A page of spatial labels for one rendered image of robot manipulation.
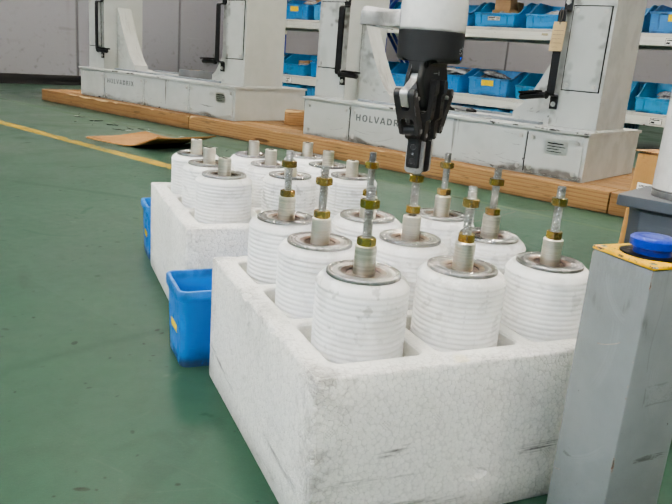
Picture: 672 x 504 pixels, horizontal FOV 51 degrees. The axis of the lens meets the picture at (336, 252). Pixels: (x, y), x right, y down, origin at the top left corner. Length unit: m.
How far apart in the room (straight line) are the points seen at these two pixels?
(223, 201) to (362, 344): 0.55
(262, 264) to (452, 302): 0.28
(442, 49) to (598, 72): 2.02
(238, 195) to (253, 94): 2.84
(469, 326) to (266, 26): 3.42
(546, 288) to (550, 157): 2.03
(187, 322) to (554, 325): 0.52
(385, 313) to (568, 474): 0.23
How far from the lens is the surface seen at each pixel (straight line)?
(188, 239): 1.14
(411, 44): 0.80
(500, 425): 0.77
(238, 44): 3.97
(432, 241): 0.85
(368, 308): 0.67
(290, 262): 0.78
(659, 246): 0.65
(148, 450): 0.87
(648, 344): 0.65
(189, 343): 1.05
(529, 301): 0.80
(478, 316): 0.73
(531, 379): 0.77
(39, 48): 7.32
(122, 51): 5.08
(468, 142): 2.96
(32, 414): 0.97
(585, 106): 2.82
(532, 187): 2.75
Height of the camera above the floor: 0.46
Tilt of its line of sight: 16 degrees down
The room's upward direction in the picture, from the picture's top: 5 degrees clockwise
